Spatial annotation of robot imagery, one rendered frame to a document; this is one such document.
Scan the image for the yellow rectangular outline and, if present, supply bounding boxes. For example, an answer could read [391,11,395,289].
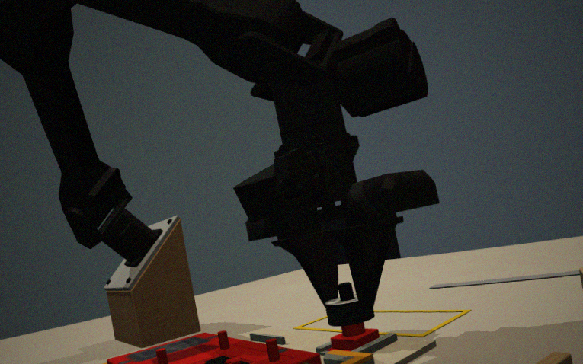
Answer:
[293,310,472,337]

